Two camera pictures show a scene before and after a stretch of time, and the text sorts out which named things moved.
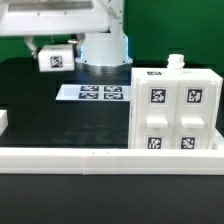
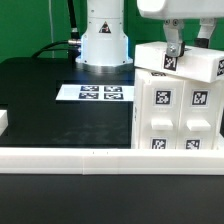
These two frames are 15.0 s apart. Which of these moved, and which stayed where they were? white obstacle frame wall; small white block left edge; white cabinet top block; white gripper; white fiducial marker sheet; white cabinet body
Moved: white cabinet top block; white gripper
Stayed: white fiducial marker sheet; white obstacle frame wall; white cabinet body; small white block left edge
